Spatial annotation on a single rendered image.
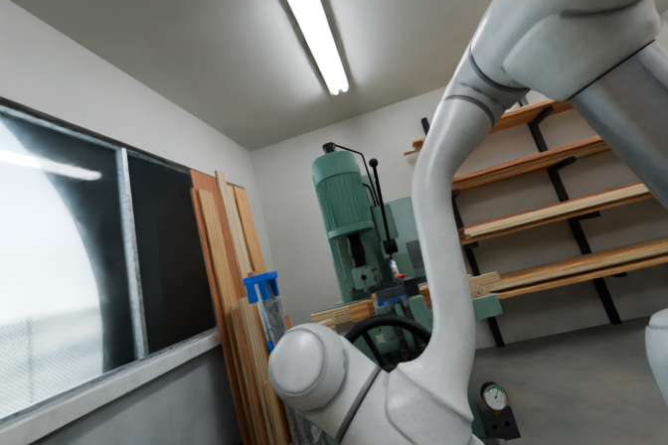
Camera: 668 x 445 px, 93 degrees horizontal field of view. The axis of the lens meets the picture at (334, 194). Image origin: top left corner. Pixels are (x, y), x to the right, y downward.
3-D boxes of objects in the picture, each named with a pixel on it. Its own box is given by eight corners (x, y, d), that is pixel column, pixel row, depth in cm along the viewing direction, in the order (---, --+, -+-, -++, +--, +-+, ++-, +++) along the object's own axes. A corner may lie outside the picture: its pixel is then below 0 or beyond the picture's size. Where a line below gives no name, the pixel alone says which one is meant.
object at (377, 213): (380, 241, 134) (371, 208, 137) (379, 242, 143) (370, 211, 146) (400, 236, 134) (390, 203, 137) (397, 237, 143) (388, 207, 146)
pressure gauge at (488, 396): (490, 420, 83) (480, 387, 85) (485, 413, 87) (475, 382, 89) (514, 415, 83) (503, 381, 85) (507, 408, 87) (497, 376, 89)
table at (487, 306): (304, 373, 86) (299, 351, 87) (318, 344, 116) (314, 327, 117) (521, 319, 85) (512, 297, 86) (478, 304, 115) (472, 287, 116)
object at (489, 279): (337, 324, 112) (334, 313, 113) (337, 323, 114) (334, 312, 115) (501, 282, 111) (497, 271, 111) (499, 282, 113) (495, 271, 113)
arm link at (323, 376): (277, 376, 50) (345, 438, 45) (236, 374, 37) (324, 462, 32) (317, 317, 54) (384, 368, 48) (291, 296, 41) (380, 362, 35)
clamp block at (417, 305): (383, 342, 86) (374, 308, 88) (379, 331, 100) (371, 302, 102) (434, 329, 86) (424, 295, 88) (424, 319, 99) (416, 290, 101)
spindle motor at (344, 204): (327, 238, 110) (307, 157, 117) (331, 241, 128) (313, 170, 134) (376, 226, 110) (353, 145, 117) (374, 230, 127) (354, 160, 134)
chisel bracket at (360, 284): (358, 294, 109) (351, 270, 111) (357, 290, 123) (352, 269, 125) (378, 289, 109) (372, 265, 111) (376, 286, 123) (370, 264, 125)
